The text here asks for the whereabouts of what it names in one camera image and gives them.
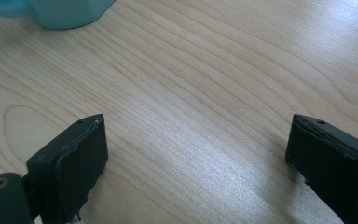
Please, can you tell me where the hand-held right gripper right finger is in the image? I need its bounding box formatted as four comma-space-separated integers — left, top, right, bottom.
284, 113, 358, 224

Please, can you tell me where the teal plastic cup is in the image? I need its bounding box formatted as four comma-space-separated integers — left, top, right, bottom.
0, 0, 117, 31

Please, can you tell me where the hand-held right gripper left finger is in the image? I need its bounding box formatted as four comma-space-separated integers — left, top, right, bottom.
25, 113, 109, 224

